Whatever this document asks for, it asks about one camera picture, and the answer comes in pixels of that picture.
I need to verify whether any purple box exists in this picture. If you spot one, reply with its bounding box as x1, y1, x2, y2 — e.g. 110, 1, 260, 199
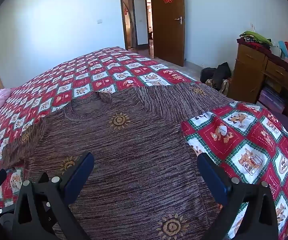
258, 86, 286, 114

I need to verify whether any red checked printed bedspread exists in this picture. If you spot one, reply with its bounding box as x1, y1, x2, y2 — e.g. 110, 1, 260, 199
0, 46, 288, 240

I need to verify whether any brown knit sweater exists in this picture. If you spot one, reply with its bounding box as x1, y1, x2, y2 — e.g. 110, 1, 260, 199
3, 82, 236, 240

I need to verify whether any green folded cloth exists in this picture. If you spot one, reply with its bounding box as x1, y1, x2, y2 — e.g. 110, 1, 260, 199
239, 31, 273, 45

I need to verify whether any brown wooden door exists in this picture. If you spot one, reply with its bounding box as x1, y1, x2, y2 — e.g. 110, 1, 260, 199
149, 0, 186, 67

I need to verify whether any dark red clothes pile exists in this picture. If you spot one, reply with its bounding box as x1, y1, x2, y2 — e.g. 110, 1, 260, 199
236, 37, 272, 53

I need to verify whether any wooden door frame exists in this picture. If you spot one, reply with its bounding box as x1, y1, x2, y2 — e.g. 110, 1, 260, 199
118, 0, 155, 57

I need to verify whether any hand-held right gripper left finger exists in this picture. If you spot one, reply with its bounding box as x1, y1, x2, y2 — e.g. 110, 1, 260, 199
13, 152, 95, 240

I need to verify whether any light blue bag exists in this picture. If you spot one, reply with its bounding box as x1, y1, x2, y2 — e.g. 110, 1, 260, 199
278, 41, 288, 58

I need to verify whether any black bag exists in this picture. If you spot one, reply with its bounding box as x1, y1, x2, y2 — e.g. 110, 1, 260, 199
200, 62, 232, 90

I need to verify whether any wooden cabinet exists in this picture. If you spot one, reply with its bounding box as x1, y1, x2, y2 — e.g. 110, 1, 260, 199
228, 39, 288, 122

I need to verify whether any brown patterned bag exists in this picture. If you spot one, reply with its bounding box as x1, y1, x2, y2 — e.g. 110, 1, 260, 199
205, 78, 231, 96

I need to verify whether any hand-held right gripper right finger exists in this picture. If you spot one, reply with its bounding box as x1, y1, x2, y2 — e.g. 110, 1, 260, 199
197, 152, 279, 240

